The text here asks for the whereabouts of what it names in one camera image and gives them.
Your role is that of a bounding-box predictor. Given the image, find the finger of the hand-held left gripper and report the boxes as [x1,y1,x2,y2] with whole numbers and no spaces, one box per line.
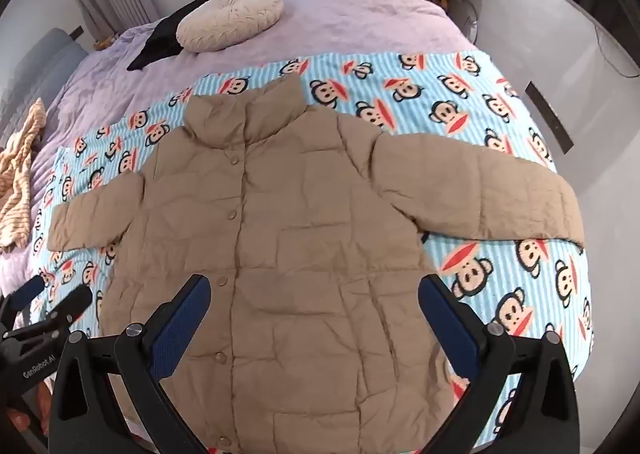
[37,286,94,335]
[7,276,47,315]

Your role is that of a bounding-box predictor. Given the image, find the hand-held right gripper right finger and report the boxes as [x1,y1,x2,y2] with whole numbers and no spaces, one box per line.
[417,274,581,454]

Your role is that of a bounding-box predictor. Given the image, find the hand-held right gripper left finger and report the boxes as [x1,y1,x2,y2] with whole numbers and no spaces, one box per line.
[48,274,211,454]

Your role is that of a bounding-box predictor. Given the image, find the beige puffer jacket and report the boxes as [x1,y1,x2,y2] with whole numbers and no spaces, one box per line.
[47,76,586,454]

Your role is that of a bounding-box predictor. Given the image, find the orange striped cream cloth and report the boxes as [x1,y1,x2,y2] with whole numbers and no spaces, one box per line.
[0,98,48,249]

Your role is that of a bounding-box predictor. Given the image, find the dark rectangular panel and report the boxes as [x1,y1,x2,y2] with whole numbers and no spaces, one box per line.
[525,81,575,155]

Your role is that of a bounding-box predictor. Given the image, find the grey padded headboard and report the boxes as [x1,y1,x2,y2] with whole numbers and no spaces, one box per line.
[0,28,88,135]

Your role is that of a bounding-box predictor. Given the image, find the blue striped monkey print blanket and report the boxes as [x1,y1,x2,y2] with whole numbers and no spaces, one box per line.
[27,50,598,450]

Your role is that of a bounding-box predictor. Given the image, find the black cloth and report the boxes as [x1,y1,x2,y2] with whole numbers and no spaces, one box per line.
[126,0,211,72]

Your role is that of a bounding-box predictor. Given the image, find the round cream cushion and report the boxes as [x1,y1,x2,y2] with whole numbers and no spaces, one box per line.
[176,0,285,53]

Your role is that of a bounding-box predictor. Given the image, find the bed with lilac cover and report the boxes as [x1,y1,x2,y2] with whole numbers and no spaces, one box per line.
[0,0,481,295]

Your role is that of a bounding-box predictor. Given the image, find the black wall cable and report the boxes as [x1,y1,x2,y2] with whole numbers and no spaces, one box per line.
[595,26,640,77]

